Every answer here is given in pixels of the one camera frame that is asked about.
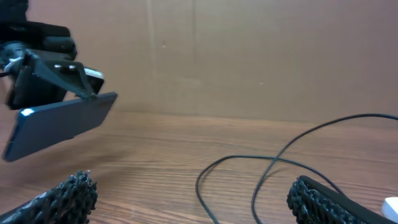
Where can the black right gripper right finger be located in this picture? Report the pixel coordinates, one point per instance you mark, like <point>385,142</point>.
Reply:
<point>313,203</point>

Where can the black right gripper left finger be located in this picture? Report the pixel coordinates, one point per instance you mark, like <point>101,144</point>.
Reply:
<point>71,202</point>

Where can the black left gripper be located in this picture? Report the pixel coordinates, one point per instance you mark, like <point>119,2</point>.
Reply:
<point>41,77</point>

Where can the Galaxy smartphone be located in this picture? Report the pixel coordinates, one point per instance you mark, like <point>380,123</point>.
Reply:
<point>40,127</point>

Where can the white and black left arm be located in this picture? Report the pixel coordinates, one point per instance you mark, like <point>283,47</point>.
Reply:
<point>17,33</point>

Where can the white power strip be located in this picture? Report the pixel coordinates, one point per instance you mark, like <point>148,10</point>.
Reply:
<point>390,208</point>

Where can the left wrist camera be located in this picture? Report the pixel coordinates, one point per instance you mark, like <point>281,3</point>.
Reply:
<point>95,79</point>

